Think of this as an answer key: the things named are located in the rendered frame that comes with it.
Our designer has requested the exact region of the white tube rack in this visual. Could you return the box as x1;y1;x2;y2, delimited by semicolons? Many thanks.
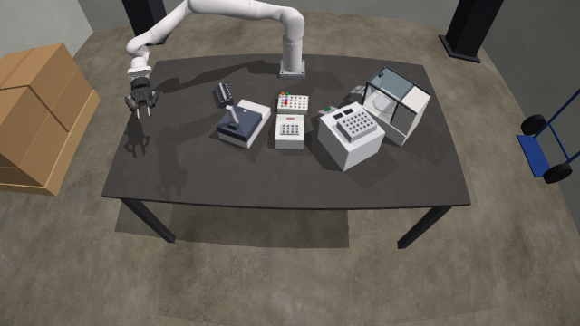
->
277;94;308;115

